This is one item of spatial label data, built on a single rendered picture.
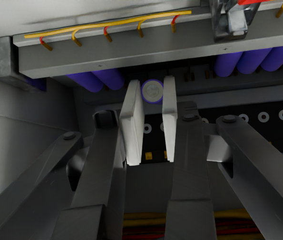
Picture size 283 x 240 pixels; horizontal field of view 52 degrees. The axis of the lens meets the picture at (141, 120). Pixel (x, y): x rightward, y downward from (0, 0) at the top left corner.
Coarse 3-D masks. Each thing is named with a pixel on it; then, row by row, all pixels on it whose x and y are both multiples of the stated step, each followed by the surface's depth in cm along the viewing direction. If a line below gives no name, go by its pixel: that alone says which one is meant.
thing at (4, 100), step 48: (0, 0) 15; (48, 0) 16; (96, 0) 16; (144, 0) 16; (192, 0) 17; (0, 48) 19; (0, 96) 20; (48, 96) 28; (192, 96) 31; (240, 96) 30
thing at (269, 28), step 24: (96, 24) 17; (168, 24) 18; (192, 24) 18; (264, 24) 17; (24, 48) 20; (48, 48) 19; (72, 48) 19; (96, 48) 19; (120, 48) 18; (144, 48) 18; (168, 48) 18; (192, 48) 18; (216, 48) 18; (240, 48) 18; (264, 48) 19; (24, 72) 20; (48, 72) 20; (72, 72) 20
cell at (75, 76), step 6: (84, 72) 23; (90, 72) 24; (72, 78) 23; (78, 78) 23; (84, 78) 24; (90, 78) 25; (96, 78) 26; (84, 84) 25; (90, 84) 26; (96, 84) 26; (102, 84) 28; (90, 90) 27; (96, 90) 28
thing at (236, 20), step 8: (232, 0) 12; (240, 0) 10; (248, 0) 10; (256, 0) 10; (264, 0) 10; (224, 8) 14; (232, 8) 13; (240, 8) 13; (232, 16) 14; (240, 16) 14; (232, 24) 14; (240, 24) 14; (232, 32) 14
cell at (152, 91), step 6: (144, 84) 21; (150, 84) 21; (156, 84) 21; (162, 84) 21; (144, 90) 21; (150, 90) 21; (156, 90) 20; (162, 90) 21; (144, 96) 21; (150, 96) 21; (156, 96) 21; (162, 96) 21; (150, 102) 21; (156, 102) 21; (162, 102) 23
